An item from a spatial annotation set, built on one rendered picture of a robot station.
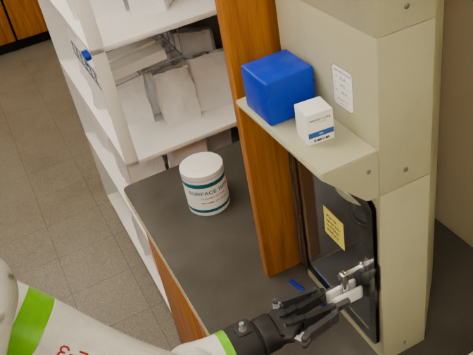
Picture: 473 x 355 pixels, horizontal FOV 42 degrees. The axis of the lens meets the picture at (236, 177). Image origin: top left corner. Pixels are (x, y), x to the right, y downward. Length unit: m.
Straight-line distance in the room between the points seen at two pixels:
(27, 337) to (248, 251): 0.88
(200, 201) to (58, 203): 2.06
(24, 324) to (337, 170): 0.54
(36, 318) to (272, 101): 0.54
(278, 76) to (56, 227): 2.66
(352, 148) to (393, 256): 0.27
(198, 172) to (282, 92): 0.72
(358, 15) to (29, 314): 0.66
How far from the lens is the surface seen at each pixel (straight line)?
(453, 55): 1.55
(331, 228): 1.35
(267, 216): 1.53
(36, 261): 3.48
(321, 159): 1.06
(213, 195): 1.84
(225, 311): 1.60
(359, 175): 1.07
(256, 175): 1.44
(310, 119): 1.06
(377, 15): 0.95
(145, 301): 3.02
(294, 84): 1.14
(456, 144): 1.65
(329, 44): 1.09
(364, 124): 1.08
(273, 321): 1.24
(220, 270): 1.70
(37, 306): 1.00
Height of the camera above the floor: 2.12
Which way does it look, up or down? 36 degrees down
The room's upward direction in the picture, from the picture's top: 11 degrees counter-clockwise
